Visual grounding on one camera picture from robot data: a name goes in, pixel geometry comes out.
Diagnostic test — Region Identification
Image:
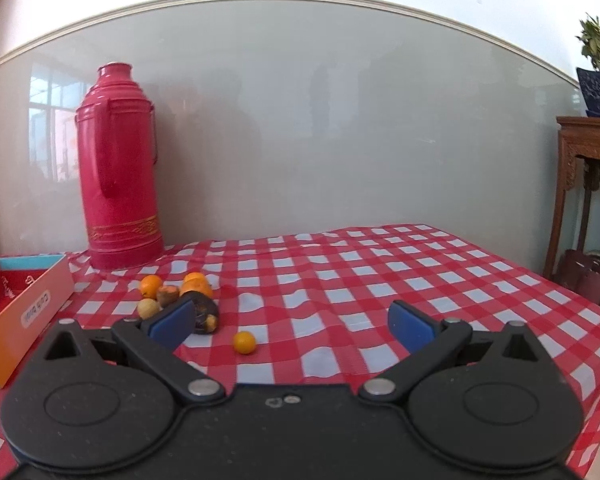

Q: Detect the pale yellow round fruit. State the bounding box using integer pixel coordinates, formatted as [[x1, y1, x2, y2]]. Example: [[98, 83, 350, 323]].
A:
[[136, 297, 162, 320]]

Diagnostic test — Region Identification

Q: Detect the dark rotten banana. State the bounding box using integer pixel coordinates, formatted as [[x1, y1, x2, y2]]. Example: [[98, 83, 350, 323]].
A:
[[183, 292, 220, 335]]

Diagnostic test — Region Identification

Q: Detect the small orange kumquat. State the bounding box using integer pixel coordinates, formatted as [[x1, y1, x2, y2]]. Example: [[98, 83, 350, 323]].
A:
[[233, 330, 258, 356]]

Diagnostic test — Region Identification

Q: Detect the brown bitten fruit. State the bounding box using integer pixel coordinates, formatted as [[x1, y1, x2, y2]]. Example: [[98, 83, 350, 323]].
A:
[[156, 285, 180, 309]]

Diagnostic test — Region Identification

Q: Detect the small orange left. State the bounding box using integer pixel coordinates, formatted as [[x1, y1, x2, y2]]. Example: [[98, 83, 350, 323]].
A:
[[138, 274, 163, 300]]

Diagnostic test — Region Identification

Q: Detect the small orange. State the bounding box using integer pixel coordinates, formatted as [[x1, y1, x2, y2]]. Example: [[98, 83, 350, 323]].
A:
[[183, 272, 207, 283], [138, 274, 163, 300]]

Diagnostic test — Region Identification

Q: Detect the orange cloth book box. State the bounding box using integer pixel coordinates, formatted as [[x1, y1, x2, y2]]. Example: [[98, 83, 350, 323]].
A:
[[0, 255, 74, 388]]

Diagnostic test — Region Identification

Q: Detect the large orange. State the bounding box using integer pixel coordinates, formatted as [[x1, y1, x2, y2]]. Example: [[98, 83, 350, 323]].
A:
[[180, 276, 213, 299]]

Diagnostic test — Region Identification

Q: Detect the small orange back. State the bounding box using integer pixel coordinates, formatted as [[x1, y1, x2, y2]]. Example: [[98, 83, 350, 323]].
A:
[[183, 272, 207, 283]]

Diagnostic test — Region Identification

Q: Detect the red white checkered tablecloth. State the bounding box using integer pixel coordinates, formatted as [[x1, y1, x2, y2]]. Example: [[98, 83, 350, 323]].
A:
[[0, 224, 600, 480]]

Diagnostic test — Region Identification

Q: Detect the red thermos flask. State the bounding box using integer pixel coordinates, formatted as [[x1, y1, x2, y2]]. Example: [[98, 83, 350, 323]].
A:
[[74, 62, 163, 270]]

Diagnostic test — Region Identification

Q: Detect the carved wooden side table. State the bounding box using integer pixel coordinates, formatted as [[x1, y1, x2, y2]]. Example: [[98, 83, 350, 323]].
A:
[[542, 116, 600, 278]]

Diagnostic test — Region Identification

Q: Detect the green potted plant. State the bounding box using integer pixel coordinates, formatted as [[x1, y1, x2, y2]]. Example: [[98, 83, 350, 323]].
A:
[[577, 14, 600, 72]]

